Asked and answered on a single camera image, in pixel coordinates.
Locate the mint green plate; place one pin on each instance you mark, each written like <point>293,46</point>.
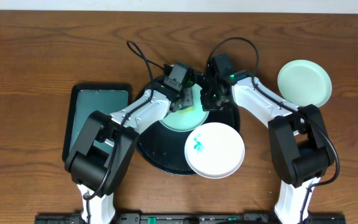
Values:
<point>183,122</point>
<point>304,82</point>

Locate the white plate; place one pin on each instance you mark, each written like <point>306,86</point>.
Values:
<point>214,150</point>

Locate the black rectangular sponge tray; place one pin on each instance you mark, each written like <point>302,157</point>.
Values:
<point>86,98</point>

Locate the round black tray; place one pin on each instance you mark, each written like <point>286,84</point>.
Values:
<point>164,148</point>

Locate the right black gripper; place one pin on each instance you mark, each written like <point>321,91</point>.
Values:
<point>207,104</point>

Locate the green yellow sponge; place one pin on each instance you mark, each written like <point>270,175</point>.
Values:
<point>186,109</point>

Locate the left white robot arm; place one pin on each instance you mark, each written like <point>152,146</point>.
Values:
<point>99,158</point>

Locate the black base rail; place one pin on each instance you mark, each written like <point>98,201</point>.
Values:
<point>135,218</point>

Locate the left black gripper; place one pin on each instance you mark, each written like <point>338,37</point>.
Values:
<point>182,101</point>

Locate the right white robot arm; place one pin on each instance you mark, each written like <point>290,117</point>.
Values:
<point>302,154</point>

